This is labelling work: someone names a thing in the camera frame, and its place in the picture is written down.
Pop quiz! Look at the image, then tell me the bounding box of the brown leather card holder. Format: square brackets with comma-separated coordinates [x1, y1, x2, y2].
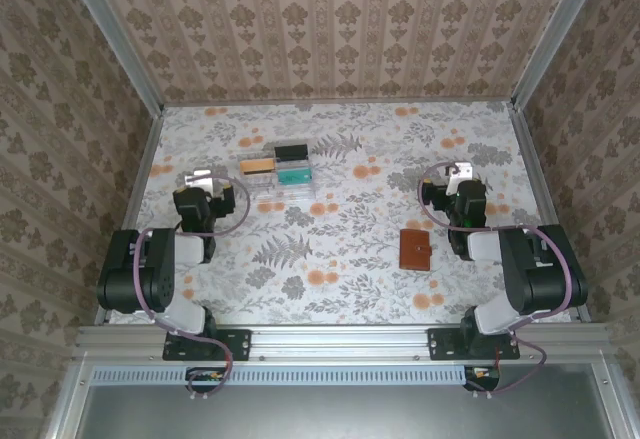
[398, 228, 434, 273]

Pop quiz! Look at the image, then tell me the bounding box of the clear acrylic card organizer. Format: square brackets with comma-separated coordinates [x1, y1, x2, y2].
[238, 137, 322, 204]

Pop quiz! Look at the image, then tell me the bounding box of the tan orange card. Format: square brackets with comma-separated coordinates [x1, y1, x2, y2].
[239, 158, 277, 177]

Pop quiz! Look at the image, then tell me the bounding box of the teal card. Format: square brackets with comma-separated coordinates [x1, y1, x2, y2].
[276, 167, 313, 186]

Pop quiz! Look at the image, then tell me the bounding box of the plain black card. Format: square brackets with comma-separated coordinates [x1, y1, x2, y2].
[273, 143, 310, 163]

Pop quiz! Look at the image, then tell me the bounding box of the floral table cover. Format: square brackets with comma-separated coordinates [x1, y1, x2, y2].
[106, 101, 592, 326]

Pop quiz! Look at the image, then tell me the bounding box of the black connector socket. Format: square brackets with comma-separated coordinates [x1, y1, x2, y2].
[185, 366, 227, 394]
[462, 364, 501, 393]

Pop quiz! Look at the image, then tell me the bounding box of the grey metal panel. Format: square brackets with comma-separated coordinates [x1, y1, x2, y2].
[44, 358, 640, 439]

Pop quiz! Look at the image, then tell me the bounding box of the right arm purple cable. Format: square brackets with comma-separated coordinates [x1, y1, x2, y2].
[418, 161, 575, 401]

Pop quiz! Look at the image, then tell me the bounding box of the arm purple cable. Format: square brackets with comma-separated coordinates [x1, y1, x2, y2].
[418, 161, 575, 401]
[130, 171, 252, 403]

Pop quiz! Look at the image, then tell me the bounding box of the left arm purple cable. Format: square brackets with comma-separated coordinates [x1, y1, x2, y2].
[130, 171, 252, 403]

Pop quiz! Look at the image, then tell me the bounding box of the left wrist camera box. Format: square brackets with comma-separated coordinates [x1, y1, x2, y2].
[182, 167, 227, 194]

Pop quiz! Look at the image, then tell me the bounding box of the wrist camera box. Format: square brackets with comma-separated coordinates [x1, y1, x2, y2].
[182, 167, 227, 194]
[446, 162, 474, 195]

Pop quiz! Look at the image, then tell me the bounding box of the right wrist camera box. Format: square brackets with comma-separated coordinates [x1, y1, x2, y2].
[446, 162, 474, 195]

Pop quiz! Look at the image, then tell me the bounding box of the aluminium side rail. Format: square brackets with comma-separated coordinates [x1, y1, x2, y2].
[94, 106, 166, 325]
[512, 106, 594, 324]

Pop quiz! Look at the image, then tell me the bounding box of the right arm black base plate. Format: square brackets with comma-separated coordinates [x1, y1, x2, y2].
[427, 327, 521, 362]

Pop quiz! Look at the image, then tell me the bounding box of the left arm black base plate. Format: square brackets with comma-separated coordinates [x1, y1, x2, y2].
[162, 327, 252, 362]

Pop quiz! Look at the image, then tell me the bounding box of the aluminium mounting rail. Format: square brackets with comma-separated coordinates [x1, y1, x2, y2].
[74, 323, 614, 360]

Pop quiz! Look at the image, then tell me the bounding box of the aluminium frame post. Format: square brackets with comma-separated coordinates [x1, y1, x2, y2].
[58, 0, 166, 116]
[508, 0, 610, 110]

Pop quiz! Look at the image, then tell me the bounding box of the white slotted cable duct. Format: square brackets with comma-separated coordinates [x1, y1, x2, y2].
[92, 364, 464, 386]

